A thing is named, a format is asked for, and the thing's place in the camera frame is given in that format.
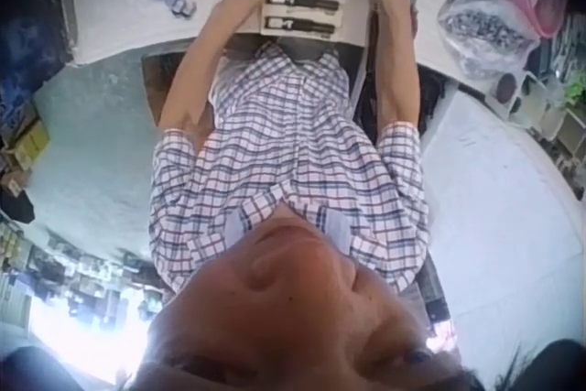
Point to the black packaged tool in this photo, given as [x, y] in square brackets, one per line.
[300, 24]
[302, 1]

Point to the small grey metal parts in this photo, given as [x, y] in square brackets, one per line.
[183, 6]

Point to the clear bag of screws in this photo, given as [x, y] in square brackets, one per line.
[485, 29]

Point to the pink plastic bag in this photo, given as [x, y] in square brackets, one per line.
[538, 2]

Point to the white compartment organizer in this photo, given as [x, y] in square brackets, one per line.
[519, 98]

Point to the shelf of packaged goods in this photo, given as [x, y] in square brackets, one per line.
[23, 102]

